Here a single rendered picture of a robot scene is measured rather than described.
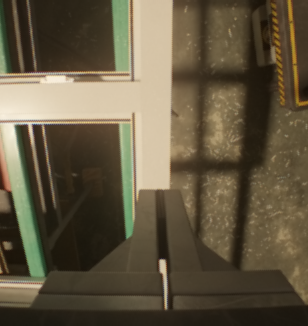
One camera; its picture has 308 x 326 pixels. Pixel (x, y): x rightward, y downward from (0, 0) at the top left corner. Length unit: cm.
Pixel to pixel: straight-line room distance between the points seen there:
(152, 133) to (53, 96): 15
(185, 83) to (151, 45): 95
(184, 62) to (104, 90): 98
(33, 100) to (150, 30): 19
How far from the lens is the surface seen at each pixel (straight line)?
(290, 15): 113
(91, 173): 133
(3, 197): 89
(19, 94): 38
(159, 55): 34
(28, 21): 82
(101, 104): 34
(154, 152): 34
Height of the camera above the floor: 127
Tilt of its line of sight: 75 degrees down
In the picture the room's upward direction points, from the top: 179 degrees clockwise
